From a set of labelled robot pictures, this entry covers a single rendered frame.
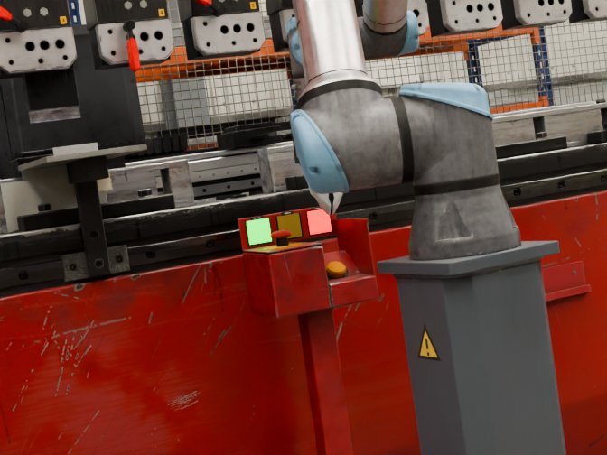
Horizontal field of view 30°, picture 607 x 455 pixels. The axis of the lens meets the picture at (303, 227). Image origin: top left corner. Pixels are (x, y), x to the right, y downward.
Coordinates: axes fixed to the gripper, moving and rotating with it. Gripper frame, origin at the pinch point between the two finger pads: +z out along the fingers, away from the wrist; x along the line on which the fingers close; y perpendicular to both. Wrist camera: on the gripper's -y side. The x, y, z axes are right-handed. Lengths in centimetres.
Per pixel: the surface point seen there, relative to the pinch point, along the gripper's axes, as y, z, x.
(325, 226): 9.8, 4.6, -2.2
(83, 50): 86, -37, 26
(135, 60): 26.1, -31.4, 27.2
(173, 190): 29.5, -4.9, 22.0
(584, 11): 41, -32, -87
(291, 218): 10.0, 2.2, 4.6
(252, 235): 9.8, 4.0, 12.8
